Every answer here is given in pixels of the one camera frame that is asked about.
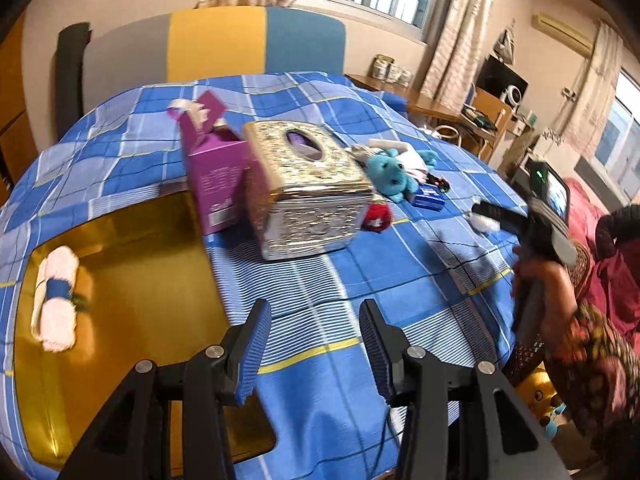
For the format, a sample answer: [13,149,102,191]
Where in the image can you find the gold rectangular tray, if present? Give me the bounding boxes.
[12,191,278,478]

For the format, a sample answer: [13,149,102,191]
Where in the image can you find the blue plaid bedsheet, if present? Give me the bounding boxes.
[0,71,521,480]

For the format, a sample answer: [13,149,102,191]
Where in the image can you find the red cloth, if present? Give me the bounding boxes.
[565,175,640,351]

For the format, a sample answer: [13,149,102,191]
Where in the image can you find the silver embossed tissue box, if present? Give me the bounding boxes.
[242,121,376,262]

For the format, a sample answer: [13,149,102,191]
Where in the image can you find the black rolled mat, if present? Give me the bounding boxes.
[54,22,92,141]

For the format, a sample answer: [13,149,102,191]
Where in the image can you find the red plush toy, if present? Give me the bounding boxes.
[362,203,393,233]

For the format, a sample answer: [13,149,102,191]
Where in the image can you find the person's right hand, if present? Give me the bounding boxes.
[511,245,568,311]

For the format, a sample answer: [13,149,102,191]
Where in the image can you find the glass jars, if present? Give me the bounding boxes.
[372,55,413,86]

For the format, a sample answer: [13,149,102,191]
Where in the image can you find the sailboat ornament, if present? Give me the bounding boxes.
[494,19,518,63]

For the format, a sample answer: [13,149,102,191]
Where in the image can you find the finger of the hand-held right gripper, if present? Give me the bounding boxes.
[472,200,531,236]

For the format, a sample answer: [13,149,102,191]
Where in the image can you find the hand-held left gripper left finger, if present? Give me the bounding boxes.
[57,299,273,480]

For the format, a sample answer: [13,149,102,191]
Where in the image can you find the white sock bunny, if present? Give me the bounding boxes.
[350,141,401,163]

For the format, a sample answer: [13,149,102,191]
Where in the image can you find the grey yellow blue headboard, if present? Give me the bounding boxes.
[82,6,347,86]

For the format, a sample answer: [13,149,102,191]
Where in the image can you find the small blue box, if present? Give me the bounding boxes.
[412,184,447,210]

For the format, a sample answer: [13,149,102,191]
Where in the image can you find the pink towel blue band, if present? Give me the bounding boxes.
[31,246,81,352]

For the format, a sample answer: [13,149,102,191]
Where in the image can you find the purple cardboard box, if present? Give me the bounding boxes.
[167,91,251,236]

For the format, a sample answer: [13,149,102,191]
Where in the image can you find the blue plush toy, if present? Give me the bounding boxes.
[367,147,438,203]

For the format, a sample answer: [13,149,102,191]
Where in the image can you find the black monitor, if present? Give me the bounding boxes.
[475,55,530,106]

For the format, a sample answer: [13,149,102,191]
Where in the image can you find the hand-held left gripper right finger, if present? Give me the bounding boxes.
[359,299,571,480]

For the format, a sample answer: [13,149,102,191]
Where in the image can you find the orange wooden wardrobe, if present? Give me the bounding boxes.
[0,10,38,201]

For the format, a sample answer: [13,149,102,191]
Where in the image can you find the wall air conditioner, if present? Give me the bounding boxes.
[531,12,593,53]

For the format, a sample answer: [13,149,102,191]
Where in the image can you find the wicker chair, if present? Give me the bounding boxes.
[570,242,595,306]

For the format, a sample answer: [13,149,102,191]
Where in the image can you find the side window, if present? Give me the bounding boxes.
[595,70,640,196]

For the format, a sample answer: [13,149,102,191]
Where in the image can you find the yellow plush toy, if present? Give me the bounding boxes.
[517,367,566,441]

